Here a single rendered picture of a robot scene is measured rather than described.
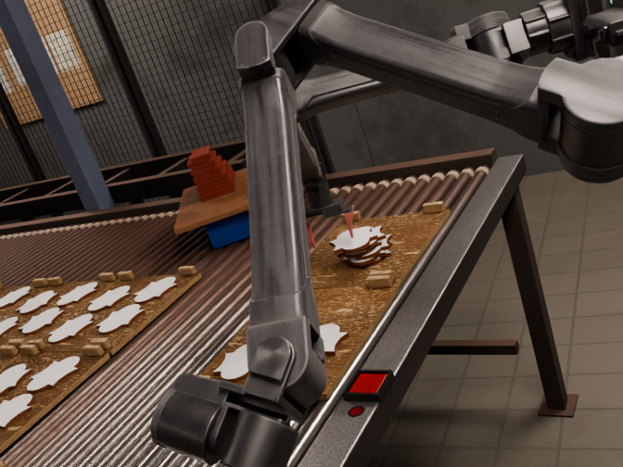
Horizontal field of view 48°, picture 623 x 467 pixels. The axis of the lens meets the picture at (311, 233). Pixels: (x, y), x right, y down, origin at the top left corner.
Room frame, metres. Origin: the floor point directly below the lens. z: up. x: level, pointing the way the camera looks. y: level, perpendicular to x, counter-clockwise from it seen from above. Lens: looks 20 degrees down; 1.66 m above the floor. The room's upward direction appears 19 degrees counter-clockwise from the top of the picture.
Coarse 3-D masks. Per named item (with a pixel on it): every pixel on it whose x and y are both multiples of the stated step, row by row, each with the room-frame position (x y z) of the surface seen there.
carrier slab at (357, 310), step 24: (336, 288) 1.57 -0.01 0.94; (360, 288) 1.53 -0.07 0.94; (384, 288) 1.48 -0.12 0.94; (336, 312) 1.45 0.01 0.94; (360, 312) 1.41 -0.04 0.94; (384, 312) 1.40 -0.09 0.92; (240, 336) 1.49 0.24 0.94; (360, 336) 1.31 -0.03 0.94; (216, 360) 1.42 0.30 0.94; (336, 360) 1.25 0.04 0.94; (240, 384) 1.28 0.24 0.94; (336, 384) 1.18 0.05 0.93
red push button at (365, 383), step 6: (360, 378) 1.17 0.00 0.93; (366, 378) 1.16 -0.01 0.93; (372, 378) 1.15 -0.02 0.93; (378, 378) 1.14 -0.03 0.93; (384, 378) 1.14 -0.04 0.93; (354, 384) 1.15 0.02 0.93; (360, 384) 1.15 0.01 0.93; (366, 384) 1.14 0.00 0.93; (372, 384) 1.13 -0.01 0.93; (378, 384) 1.13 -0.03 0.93; (354, 390) 1.13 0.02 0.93; (360, 390) 1.13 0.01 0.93; (366, 390) 1.12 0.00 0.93; (372, 390) 1.11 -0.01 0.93
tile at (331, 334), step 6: (330, 324) 1.38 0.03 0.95; (336, 324) 1.37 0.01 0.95; (324, 330) 1.36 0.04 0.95; (330, 330) 1.36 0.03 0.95; (336, 330) 1.35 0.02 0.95; (324, 336) 1.34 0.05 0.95; (330, 336) 1.33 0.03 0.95; (336, 336) 1.32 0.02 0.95; (342, 336) 1.31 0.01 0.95; (348, 336) 1.32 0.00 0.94; (324, 342) 1.31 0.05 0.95; (330, 342) 1.30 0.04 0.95; (336, 342) 1.30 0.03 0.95; (324, 348) 1.29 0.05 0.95; (330, 348) 1.28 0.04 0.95; (336, 348) 1.29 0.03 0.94; (330, 354) 1.27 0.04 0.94
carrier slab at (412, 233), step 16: (352, 224) 1.96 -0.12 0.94; (368, 224) 1.92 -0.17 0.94; (384, 224) 1.88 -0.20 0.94; (400, 224) 1.83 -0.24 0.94; (416, 224) 1.80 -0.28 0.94; (432, 224) 1.76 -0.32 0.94; (400, 240) 1.73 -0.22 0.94; (416, 240) 1.69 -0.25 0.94; (320, 256) 1.81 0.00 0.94; (336, 256) 1.77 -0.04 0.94; (400, 256) 1.63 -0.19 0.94; (416, 256) 1.60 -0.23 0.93; (320, 272) 1.70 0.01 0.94; (336, 272) 1.66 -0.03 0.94; (352, 272) 1.63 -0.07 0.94; (368, 272) 1.60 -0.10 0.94; (400, 272) 1.54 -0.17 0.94; (320, 288) 1.62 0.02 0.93
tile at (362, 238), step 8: (344, 232) 1.74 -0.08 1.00; (360, 232) 1.71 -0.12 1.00; (368, 232) 1.69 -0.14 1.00; (336, 240) 1.71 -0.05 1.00; (344, 240) 1.69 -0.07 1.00; (352, 240) 1.67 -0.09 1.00; (360, 240) 1.65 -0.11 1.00; (368, 240) 1.63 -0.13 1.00; (336, 248) 1.65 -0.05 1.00; (344, 248) 1.63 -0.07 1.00; (352, 248) 1.62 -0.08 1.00; (360, 248) 1.61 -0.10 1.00
